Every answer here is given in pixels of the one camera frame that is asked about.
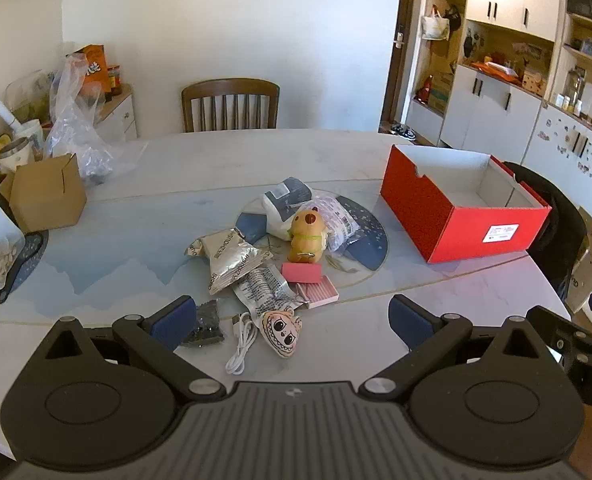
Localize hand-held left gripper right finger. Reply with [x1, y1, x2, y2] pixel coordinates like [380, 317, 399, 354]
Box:
[358, 294, 550, 404]

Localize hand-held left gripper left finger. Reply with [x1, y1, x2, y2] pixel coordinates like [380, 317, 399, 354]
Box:
[43, 295, 227, 404]

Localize small black bead packet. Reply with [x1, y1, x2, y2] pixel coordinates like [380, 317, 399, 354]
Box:
[179, 299, 225, 349]

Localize white usb cable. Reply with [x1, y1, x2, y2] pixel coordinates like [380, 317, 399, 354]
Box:
[224, 312, 259, 376]

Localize silver snack packet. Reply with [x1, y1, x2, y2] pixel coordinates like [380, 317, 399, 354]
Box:
[184, 229, 275, 296]

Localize red cardboard box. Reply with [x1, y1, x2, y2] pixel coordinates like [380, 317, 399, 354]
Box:
[380, 144, 553, 265]

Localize clear purple-print plastic bag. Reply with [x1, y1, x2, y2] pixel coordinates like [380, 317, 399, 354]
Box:
[308, 190, 362, 256]

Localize yellow plush toy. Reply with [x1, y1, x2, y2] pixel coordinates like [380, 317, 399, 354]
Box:
[287, 205, 327, 264]

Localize white marble desktop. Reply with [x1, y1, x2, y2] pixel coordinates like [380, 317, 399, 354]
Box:
[0, 130, 574, 461]

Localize chair with black jacket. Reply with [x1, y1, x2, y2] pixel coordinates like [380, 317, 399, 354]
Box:
[502, 161, 589, 302]

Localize clear packet with black print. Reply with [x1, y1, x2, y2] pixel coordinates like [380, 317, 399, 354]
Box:
[233, 264, 302, 317]

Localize pink striped tray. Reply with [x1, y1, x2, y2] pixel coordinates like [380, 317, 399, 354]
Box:
[296, 275, 341, 310]

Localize cartoon face plush charm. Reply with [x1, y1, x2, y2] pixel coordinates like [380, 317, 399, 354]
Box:
[259, 308, 303, 360]

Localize small pink box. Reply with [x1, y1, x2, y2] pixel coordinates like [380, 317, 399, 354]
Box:
[281, 262, 323, 286]

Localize white and navy packet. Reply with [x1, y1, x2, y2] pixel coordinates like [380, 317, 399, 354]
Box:
[262, 176, 317, 239]

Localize dark mesh paddle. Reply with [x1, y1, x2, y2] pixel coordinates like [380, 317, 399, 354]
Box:
[0, 229, 50, 304]

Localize brown cardboard box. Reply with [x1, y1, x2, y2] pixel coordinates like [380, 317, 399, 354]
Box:
[0, 153, 88, 235]

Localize small white cabinet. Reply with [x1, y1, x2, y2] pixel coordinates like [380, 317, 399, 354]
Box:
[95, 85, 140, 144]

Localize clear plastic bags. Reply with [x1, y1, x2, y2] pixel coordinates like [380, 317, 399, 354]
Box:
[45, 54, 123, 187]

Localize glass storage jar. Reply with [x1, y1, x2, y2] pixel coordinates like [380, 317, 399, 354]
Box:
[565, 67, 587, 106]

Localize wooden chair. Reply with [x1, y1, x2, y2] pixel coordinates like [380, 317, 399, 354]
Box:
[181, 78, 281, 134]

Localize white cup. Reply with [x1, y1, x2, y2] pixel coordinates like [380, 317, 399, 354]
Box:
[19, 119, 47, 162]

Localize red bag on shelf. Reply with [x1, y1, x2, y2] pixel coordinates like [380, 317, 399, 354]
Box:
[415, 74, 435, 104]

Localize dark sauce jars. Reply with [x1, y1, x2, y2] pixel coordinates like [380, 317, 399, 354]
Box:
[106, 63, 125, 99]

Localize brown door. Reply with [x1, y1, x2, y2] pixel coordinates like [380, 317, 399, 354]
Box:
[379, 0, 427, 134]

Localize orange packets on shelf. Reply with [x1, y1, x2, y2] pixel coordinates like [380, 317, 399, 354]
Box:
[470, 59, 520, 84]

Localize orange snack box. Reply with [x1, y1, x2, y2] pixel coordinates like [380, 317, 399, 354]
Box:
[72, 44, 112, 94]

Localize white roll with red cap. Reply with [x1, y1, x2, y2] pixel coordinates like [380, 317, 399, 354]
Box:
[0, 91, 20, 129]

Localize white tote bag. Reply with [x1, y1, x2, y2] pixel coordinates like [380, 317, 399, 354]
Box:
[420, 4, 451, 41]

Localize white wall cabinet unit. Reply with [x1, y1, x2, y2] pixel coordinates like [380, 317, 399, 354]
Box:
[409, 0, 592, 241]

